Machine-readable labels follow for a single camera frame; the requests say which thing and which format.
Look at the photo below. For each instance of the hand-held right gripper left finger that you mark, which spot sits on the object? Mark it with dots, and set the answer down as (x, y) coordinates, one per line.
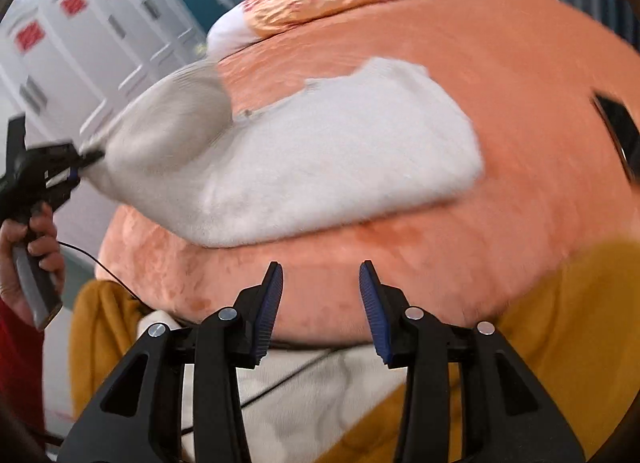
(267, 310)

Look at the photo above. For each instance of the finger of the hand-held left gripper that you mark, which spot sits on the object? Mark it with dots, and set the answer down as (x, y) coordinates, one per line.
(75, 155)
(70, 180)

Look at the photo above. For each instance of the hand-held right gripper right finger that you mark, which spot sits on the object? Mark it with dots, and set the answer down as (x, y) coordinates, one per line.
(372, 310)

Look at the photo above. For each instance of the cream sweater with black hearts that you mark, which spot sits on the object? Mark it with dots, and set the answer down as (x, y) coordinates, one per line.
(310, 158)

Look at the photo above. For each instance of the person's red sleeved left forearm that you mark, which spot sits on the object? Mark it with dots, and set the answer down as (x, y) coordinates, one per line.
(17, 368)

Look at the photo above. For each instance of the person's left hand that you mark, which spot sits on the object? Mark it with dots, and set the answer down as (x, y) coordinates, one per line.
(42, 243)

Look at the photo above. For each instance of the orange plush blanket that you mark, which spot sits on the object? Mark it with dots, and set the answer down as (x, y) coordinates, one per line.
(450, 253)

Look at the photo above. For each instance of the white fleece cloth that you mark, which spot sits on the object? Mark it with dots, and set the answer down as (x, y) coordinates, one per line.
(310, 403)

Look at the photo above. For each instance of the white panelled wardrobe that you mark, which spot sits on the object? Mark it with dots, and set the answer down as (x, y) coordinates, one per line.
(85, 48)

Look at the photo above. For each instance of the mustard yellow cloth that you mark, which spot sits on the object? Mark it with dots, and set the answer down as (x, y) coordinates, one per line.
(575, 333)

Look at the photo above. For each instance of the black smartphone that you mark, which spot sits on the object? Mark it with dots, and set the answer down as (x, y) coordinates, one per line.
(620, 130)

